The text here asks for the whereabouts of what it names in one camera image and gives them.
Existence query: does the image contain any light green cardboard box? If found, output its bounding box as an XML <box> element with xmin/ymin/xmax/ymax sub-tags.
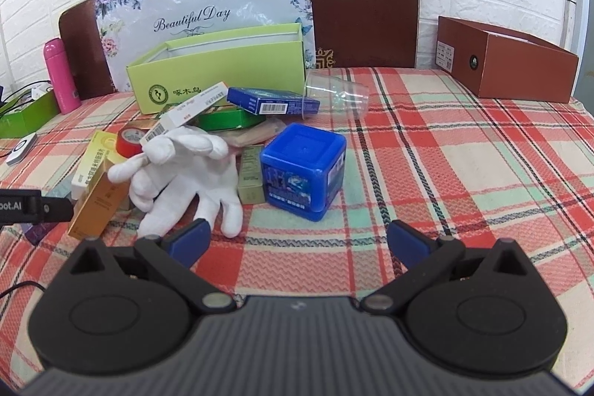
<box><xmin>126</xmin><ymin>23</ymin><xmax>307</xmax><ymax>115</ymax></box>

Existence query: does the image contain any purple packet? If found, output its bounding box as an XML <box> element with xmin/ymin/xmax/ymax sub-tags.
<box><xmin>23</xmin><ymin>222</ymin><xmax>56</xmax><ymax>245</ymax></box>

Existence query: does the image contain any black charging cable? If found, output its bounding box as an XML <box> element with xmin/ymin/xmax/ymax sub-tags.
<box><xmin>0</xmin><ymin>81</ymin><xmax>49</xmax><ymax>118</ymax></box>

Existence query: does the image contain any yellow and white medicine box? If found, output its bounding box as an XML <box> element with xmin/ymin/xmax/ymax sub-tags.
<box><xmin>71</xmin><ymin>131</ymin><xmax>119</xmax><ymax>199</ymax></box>

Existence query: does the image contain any small olive carton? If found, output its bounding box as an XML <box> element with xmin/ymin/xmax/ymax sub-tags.
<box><xmin>238</xmin><ymin>145</ymin><xmax>266</xmax><ymax>206</ymax></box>

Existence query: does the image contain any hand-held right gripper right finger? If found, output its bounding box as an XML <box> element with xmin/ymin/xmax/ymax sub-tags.
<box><xmin>359</xmin><ymin>220</ymin><xmax>530</xmax><ymax>314</ymax></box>

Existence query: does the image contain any pink thermos bottle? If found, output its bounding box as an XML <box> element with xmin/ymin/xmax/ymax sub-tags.
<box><xmin>44</xmin><ymin>38</ymin><xmax>82</xmax><ymax>115</ymax></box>

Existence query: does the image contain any plaid tablecloth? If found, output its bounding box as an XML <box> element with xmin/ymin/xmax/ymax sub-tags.
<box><xmin>0</xmin><ymin>66</ymin><xmax>594</xmax><ymax>392</ymax></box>

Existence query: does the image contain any small green tray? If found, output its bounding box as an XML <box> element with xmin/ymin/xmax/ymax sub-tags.
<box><xmin>0</xmin><ymin>89</ymin><xmax>60</xmax><ymax>140</ymax></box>

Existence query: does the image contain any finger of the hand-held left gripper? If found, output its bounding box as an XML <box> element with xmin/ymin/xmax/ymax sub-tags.
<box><xmin>41</xmin><ymin>198</ymin><xmax>75</xmax><ymax>223</ymax></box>

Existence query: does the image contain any brown cardboard box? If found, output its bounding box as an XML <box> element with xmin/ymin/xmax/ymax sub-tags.
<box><xmin>435</xmin><ymin>16</ymin><xmax>580</xmax><ymax>104</ymax></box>

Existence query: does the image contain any brown wooden headboard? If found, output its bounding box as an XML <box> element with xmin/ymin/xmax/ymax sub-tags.
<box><xmin>58</xmin><ymin>0</ymin><xmax>421</xmax><ymax>100</ymax></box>

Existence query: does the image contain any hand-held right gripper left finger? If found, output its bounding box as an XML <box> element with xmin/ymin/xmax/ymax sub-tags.
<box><xmin>69</xmin><ymin>218</ymin><xmax>238</xmax><ymax>316</ymax></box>

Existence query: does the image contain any blue carton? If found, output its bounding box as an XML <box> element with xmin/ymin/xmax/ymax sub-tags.
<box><xmin>226</xmin><ymin>86</ymin><xmax>321</xmax><ymax>117</ymax></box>

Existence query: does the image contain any red tape roll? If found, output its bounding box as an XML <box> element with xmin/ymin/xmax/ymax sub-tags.
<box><xmin>116</xmin><ymin>127</ymin><xmax>149</xmax><ymax>159</ymax></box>

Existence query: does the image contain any blue plastic cube box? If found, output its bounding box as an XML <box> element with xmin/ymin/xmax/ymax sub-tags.
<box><xmin>260</xmin><ymin>123</ymin><xmax>348</xmax><ymax>221</ymax></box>

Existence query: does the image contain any clear plastic cup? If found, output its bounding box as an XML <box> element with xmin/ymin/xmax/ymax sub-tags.
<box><xmin>301</xmin><ymin>70</ymin><xmax>369</xmax><ymax>121</ymax></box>

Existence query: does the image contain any white flat device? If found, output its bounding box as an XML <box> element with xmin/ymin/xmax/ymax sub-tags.
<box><xmin>7</xmin><ymin>132</ymin><xmax>38</xmax><ymax>166</ymax></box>

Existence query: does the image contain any gold box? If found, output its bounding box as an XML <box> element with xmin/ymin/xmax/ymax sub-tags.
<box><xmin>67</xmin><ymin>159</ymin><xmax>133</xmax><ymax>239</ymax></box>

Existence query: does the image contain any white glove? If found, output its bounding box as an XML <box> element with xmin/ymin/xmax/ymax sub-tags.
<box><xmin>108</xmin><ymin>155</ymin><xmax>244</xmax><ymax>239</ymax></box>
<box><xmin>141</xmin><ymin>128</ymin><xmax>229</xmax><ymax>167</ymax></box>

